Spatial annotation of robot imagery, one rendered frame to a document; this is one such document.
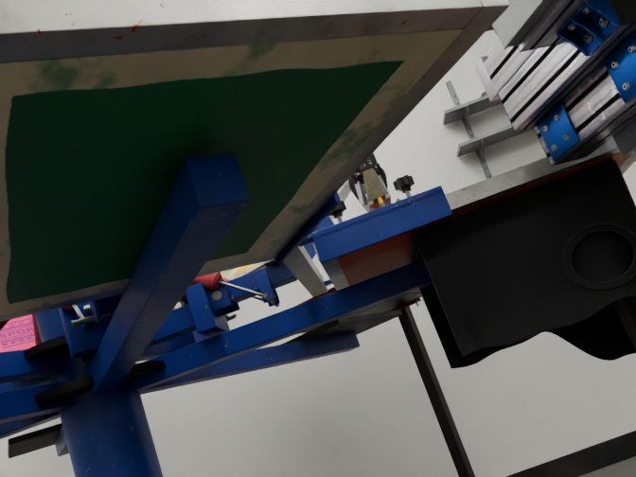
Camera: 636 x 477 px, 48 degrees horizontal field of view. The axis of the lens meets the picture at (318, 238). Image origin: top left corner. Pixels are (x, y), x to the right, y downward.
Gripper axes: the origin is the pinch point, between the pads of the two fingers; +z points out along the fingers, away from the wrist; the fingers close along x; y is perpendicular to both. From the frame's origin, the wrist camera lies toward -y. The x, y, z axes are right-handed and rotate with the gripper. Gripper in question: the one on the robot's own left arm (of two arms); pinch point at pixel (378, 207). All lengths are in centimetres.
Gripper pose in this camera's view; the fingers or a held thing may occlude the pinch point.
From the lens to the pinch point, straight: 187.6
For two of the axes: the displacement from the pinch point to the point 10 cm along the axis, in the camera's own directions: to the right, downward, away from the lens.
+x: 9.4, -3.5, -0.3
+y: -1.1, -2.2, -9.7
